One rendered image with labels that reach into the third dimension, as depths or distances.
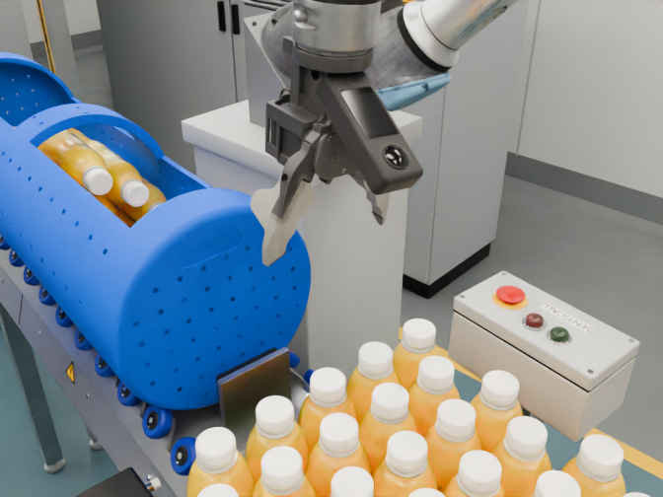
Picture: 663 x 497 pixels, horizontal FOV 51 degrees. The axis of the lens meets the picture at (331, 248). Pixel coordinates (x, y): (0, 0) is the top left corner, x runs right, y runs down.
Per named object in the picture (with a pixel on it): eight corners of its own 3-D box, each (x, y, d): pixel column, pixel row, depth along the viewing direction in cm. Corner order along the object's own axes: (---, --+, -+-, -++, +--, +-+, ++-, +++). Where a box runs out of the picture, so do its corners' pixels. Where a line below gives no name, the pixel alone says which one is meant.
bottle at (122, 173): (59, 157, 120) (105, 193, 108) (90, 130, 121) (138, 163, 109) (85, 183, 125) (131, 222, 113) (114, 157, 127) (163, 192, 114)
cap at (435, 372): (420, 388, 76) (421, 376, 75) (416, 365, 79) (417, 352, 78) (455, 388, 76) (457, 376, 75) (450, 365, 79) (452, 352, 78)
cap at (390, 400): (407, 419, 72) (408, 406, 71) (370, 416, 72) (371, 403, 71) (407, 392, 75) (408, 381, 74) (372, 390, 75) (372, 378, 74)
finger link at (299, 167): (290, 220, 66) (337, 142, 65) (302, 229, 65) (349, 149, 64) (257, 205, 62) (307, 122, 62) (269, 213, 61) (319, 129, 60)
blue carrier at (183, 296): (83, 160, 159) (48, 35, 143) (320, 347, 101) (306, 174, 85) (-46, 203, 144) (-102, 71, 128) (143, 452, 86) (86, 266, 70)
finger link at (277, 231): (241, 244, 69) (287, 164, 68) (274, 271, 65) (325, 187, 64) (218, 235, 67) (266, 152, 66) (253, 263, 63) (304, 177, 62)
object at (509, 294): (507, 288, 89) (508, 280, 88) (530, 300, 87) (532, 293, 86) (489, 298, 87) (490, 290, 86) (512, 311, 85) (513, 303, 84)
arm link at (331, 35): (400, 0, 58) (324, 9, 53) (393, 54, 60) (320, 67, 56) (342, -18, 63) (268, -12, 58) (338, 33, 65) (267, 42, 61)
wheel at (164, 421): (162, 396, 90) (150, 394, 88) (180, 416, 87) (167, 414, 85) (146, 426, 90) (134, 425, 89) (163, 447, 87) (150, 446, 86)
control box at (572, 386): (494, 328, 98) (503, 267, 93) (623, 405, 85) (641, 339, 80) (446, 357, 93) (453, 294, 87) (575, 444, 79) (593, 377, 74)
